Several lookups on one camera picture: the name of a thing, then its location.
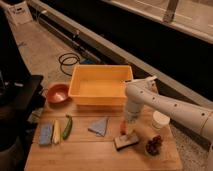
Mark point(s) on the green cucumber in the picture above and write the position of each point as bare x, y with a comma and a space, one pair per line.
68, 127

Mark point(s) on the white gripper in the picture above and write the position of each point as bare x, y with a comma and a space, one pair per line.
130, 122

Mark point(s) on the black wooden block eraser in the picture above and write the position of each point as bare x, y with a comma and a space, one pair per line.
121, 143

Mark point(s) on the yellow plastic bin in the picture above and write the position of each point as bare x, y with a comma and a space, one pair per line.
99, 84

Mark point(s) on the white box on floor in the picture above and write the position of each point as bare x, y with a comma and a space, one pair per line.
19, 13

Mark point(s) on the red yellow apple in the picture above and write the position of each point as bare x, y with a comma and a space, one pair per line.
123, 128

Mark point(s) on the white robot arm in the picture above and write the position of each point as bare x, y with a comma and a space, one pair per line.
196, 118

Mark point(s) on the wooden cutting board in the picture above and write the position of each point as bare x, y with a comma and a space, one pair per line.
86, 151

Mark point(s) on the yellow corn cob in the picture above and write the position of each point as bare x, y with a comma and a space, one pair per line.
56, 133

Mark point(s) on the white cup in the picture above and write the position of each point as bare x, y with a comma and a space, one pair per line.
159, 120

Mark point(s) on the blue folded cloth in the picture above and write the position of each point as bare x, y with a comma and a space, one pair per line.
99, 127

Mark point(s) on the bowl of dark grapes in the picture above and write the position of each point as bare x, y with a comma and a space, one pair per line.
153, 146

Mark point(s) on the orange bowl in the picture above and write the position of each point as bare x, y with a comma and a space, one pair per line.
57, 93

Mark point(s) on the blue sponge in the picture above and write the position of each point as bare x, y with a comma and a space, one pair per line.
46, 132

